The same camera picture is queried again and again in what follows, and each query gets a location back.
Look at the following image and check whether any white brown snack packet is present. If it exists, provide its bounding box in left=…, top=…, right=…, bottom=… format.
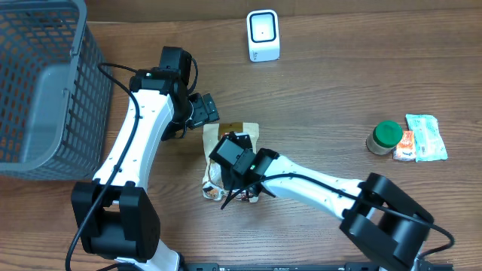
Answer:
left=201, top=122, right=259, bottom=201

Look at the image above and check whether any teal tissue packet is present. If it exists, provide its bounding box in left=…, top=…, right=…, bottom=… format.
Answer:
left=405, top=114, right=448, bottom=162

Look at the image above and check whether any white barcode scanner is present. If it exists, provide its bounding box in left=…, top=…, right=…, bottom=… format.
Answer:
left=246, top=9, right=281, bottom=62

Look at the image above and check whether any orange snack packet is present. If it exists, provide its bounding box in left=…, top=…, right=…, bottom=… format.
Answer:
left=392, top=130, right=416, bottom=161

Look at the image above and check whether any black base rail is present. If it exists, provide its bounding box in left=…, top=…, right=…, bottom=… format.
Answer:
left=180, top=261, right=455, bottom=271

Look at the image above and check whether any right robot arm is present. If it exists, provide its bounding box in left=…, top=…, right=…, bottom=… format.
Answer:
left=209, top=132, right=434, bottom=270

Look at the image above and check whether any grey plastic mesh basket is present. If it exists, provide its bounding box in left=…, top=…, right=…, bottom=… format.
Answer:
left=1, top=1, right=113, bottom=180

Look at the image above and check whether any green lid seasoning jar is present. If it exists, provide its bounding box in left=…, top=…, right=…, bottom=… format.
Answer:
left=366, top=120, right=403, bottom=155

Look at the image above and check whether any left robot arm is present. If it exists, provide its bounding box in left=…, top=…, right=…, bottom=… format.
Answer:
left=65, top=47, right=219, bottom=270

